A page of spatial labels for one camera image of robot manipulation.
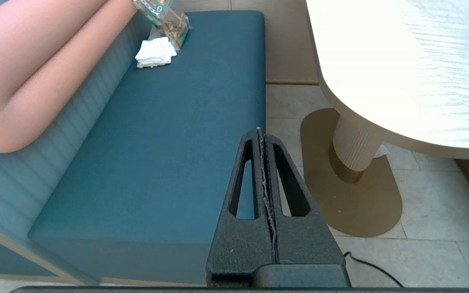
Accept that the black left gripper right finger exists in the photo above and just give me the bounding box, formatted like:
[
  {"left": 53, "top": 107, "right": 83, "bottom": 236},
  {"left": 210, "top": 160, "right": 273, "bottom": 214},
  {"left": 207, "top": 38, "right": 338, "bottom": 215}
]
[{"left": 263, "top": 133, "right": 347, "bottom": 267}]

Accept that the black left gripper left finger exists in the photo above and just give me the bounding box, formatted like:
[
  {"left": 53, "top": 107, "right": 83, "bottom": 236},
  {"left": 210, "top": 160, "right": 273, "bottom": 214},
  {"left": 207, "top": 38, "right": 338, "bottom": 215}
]
[{"left": 206, "top": 127, "right": 278, "bottom": 286}]

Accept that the teal left booth sofa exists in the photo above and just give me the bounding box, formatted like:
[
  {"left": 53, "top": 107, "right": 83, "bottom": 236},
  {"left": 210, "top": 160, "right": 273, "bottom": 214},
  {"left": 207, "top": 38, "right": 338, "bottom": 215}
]
[{"left": 0, "top": 0, "right": 267, "bottom": 286}]

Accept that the white napkin stack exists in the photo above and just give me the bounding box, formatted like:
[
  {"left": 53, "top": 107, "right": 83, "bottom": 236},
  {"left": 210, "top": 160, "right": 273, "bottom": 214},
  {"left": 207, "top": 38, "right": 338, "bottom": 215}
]
[{"left": 135, "top": 37, "right": 178, "bottom": 69}]

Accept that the pink left sofa bolster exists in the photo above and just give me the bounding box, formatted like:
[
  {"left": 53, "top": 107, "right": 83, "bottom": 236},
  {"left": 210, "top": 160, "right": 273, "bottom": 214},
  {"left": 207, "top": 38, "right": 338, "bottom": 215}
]
[{"left": 0, "top": 0, "right": 138, "bottom": 154}]

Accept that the thin black cable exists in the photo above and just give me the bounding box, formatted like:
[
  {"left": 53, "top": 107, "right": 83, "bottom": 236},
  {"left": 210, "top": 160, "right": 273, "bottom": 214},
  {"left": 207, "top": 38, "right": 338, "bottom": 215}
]
[{"left": 342, "top": 251, "right": 405, "bottom": 288}]

